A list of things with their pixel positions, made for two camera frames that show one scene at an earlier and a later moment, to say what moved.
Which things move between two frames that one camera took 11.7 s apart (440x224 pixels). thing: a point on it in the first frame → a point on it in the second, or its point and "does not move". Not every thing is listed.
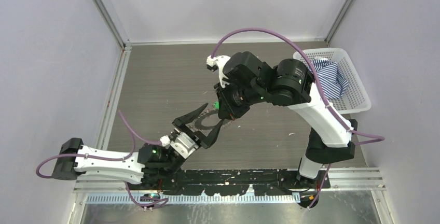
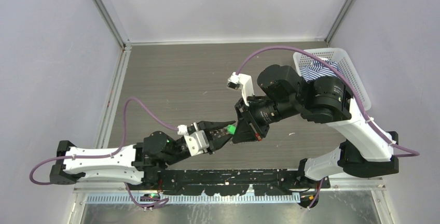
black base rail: [239, 182] does not move
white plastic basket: [356, 98] does not move
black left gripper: [180, 123] → [212, 126]
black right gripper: [226, 110] → [245, 131]
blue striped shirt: [333, 83] does not move
